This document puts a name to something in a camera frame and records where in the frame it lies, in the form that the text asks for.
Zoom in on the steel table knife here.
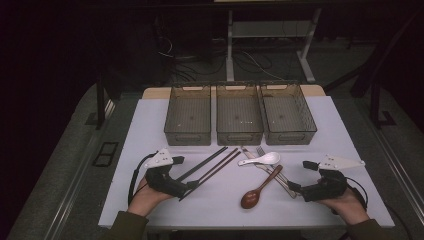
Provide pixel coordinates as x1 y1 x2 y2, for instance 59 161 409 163
240 145 298 199

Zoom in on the white metal table frame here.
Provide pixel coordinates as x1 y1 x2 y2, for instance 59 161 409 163
226 8 323 84

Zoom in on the tangle of floor cables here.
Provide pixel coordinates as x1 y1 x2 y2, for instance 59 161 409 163
156 36 284 83

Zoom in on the black stand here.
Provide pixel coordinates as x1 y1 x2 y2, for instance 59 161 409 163
369 81 398 129

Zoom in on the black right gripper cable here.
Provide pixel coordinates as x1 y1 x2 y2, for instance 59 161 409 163
346 176 414 240

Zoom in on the black chopstick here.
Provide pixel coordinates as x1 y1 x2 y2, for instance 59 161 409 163
177 146 229 183
175 146 228 182

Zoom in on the person's left hand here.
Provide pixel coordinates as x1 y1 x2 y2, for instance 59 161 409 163
128 176 174 218

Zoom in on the brown wooden chopstick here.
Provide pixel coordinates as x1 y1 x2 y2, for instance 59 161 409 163
178 151 242 202
195 147 240 184

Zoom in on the brown wooden spoon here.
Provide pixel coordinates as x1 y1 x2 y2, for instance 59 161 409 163
240 164 284 210

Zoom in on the person's right hand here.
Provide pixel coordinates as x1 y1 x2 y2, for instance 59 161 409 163
316 186 370 226

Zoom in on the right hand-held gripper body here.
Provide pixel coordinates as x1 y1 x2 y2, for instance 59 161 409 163
298 153 366 203

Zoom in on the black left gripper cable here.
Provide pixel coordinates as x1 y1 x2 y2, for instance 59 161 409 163
127 151 158 206

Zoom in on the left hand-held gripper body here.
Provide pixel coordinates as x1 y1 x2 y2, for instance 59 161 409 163
143 148 189 199

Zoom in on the white ceramic spoon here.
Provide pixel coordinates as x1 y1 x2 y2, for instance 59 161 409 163
237 151 282 167

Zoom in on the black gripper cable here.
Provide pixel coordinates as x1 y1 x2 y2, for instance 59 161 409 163
346 176 414 240
127 151 158 206

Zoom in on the steel fork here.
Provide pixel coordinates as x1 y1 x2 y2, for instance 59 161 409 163
255 145 292 188

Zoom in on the metal floor rail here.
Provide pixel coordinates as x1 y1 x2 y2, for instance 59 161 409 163
43 99 118 240
361 113 424 218

